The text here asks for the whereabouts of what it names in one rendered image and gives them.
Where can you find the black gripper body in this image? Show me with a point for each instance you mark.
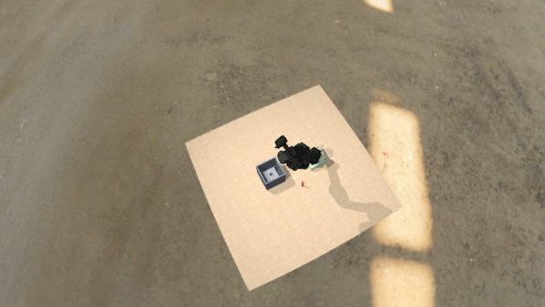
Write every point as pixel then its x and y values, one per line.
pixel 291 152

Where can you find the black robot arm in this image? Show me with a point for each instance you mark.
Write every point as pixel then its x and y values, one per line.
pixel 308 156

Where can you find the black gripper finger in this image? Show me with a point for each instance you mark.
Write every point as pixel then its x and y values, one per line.
pixel 280 143
pixel 292 162

